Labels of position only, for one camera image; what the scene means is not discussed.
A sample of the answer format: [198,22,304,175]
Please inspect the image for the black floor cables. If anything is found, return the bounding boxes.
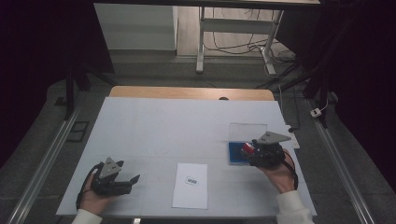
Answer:
[204,7,297,64]

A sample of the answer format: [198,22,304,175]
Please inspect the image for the wooden table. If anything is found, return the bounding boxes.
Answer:
[108,86,276,102]

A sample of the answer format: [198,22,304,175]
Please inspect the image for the white desk frame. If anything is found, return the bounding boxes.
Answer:
[195,6,285,77]

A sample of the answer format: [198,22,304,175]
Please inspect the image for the blue ink pad case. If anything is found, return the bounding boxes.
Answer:
[228,122,268,166]

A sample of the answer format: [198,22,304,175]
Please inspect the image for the white table cover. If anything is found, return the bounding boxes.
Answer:
[55,96,318,217]

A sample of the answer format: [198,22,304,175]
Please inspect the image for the white cabinet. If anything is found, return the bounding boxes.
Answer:
[93,3,178,51]

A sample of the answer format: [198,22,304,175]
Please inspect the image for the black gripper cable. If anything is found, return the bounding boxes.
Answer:
[282,150,300,191]
[76,161,105,211]

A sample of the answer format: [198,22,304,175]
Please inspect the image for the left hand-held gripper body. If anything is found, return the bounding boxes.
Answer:
[91,157,134,197]

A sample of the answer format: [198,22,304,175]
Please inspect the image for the aluminium floor rail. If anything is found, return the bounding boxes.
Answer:
[306,99,376,224]
[6,104,82,224]

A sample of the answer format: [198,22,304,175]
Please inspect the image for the red stamp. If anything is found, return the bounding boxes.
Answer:
[241,142,256,156]

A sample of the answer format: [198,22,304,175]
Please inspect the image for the black stand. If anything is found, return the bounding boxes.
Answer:
[64,60,117,121]
[255,60,332,129]

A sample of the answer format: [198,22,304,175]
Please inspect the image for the white paper sheet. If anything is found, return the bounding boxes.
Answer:
[172,162,209,210]

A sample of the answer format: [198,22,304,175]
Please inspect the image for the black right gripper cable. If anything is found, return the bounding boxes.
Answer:
[282,150,300,191]

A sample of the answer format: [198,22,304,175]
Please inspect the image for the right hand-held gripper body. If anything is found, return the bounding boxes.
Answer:
[248,131,292,170]

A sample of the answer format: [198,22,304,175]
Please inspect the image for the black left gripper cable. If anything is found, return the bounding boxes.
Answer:
[76,161,105,211]

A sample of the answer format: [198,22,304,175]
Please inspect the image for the person's left hand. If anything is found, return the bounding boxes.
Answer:
[78,175,119,217]

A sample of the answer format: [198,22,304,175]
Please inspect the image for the dark curtain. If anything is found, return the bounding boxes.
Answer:
[276,0,396,194]
[0,0,115,171]

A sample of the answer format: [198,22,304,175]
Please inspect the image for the person's right hand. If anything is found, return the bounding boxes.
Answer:
[256,148,298,195]

